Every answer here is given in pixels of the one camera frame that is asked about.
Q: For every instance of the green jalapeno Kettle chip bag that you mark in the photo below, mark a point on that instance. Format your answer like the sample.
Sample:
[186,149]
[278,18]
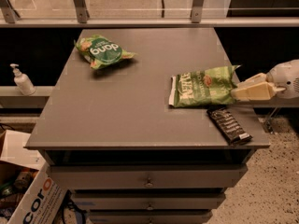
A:
[205,87]

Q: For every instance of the metal railing post left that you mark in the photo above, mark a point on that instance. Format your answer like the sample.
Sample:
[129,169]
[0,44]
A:
[9,13]

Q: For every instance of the grey middle drawer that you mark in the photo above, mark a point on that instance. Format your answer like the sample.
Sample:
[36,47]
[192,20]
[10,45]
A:
[148,201]

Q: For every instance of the metal railing post middle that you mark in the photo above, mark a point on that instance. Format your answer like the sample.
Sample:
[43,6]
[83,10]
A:
[81,11]

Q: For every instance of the grey drawer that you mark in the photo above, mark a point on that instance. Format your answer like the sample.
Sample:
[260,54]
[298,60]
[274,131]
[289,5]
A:
[150,217]
[147,177]
[148,201]

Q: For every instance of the grey bottom drawer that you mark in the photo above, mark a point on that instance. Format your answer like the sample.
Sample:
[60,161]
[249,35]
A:
[150,217]

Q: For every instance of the white pump sanitizer bottle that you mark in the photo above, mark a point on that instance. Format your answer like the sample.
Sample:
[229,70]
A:
[22,81]

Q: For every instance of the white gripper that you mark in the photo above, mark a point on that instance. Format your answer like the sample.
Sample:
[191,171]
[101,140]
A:
[286,78]

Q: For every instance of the black rxbar chocolate bar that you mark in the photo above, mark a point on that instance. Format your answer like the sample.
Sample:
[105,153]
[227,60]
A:
[229,127]

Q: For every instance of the metal railing post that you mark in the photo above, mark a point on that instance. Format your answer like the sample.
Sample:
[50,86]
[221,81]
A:
[196,12]
[81,11]
[9,13]

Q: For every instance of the metal railing post right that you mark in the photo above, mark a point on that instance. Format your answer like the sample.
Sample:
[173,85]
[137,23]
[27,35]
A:
[196,12]

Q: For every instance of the green round-logo snack bag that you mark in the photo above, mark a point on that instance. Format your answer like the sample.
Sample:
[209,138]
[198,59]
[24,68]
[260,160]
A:
[100,52]

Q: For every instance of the grey top drawer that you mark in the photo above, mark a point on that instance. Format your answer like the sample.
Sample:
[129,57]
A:
[147,177]

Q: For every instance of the white cardboard box with lettering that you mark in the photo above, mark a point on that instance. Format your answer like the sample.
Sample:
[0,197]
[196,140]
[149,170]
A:
[28,194]

